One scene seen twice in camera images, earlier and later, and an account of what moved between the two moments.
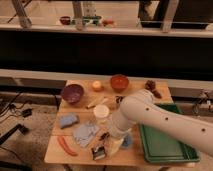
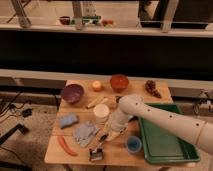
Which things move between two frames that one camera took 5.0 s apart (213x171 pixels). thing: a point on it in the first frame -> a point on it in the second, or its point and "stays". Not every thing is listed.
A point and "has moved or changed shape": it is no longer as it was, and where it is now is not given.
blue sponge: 68,119 stays
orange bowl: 119,82 stays
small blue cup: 127,140 has moved or changed shape
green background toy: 91,20 stays
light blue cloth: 85,132 stays
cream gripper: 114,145 -> 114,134
